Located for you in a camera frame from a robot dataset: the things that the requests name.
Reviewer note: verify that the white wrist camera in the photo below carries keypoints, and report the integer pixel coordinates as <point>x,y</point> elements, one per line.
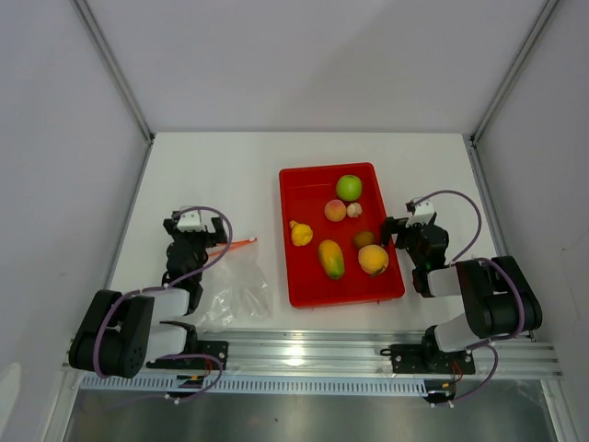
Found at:
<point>421,211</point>
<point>188,220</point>

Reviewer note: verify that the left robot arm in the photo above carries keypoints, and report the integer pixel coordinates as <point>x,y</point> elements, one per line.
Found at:
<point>123,332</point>

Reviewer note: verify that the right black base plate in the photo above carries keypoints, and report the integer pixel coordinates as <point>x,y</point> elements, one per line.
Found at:
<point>427,360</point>

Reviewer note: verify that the red plastic tray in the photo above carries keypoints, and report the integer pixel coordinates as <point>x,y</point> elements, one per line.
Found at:
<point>304,193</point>

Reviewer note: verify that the brown kiwi fruit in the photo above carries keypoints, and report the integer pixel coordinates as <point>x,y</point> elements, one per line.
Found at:
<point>363,239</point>

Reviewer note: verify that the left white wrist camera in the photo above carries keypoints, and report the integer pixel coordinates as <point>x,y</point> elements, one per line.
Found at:
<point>188,220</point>

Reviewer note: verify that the aluminium mounting rail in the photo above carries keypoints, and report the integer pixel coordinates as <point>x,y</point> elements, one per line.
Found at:
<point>356,354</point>

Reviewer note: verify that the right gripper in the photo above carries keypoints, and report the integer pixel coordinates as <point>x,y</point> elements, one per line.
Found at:
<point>392,226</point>

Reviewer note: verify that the aluminium frame post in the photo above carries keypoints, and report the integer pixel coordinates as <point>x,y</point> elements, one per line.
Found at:
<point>107,56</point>
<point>532,37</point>

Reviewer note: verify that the right aluminium frame post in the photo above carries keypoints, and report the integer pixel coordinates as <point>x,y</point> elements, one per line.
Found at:
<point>532,37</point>

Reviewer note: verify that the orange fruit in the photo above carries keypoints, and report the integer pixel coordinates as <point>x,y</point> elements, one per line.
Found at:
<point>373,259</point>

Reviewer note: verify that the beige garlic bulb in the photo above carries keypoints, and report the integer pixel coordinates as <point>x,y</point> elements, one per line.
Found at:
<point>354,210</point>

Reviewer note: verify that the yellow green mango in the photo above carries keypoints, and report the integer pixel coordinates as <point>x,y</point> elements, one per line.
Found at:
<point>331,259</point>

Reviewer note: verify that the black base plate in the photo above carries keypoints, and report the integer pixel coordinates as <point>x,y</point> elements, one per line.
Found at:
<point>195,356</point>
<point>427,360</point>

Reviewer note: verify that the pink peach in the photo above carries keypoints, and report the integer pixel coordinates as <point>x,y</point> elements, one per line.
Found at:
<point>335,210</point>

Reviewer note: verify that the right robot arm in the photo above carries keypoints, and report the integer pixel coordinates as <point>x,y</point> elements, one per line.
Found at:
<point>498,301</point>

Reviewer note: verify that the slotted cable duct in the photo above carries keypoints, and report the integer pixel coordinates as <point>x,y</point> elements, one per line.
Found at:
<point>381,387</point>

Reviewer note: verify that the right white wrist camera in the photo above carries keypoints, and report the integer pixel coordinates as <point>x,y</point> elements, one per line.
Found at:
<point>421,211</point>

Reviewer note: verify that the yellow bumpy gourd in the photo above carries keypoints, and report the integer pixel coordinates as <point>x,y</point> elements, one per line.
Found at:
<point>301,234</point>

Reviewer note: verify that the clear zip top bag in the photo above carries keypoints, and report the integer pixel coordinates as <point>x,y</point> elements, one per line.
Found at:
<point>234,290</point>

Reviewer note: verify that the left aluminium frame post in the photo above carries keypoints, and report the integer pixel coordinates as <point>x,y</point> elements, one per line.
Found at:
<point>107,56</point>

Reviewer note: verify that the green apple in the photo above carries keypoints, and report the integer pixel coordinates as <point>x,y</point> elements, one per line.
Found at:
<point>349,188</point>

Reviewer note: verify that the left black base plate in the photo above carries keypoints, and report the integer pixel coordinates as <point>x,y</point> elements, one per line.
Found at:
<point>195,356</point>

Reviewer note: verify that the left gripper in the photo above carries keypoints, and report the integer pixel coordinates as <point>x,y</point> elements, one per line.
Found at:
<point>211,238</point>

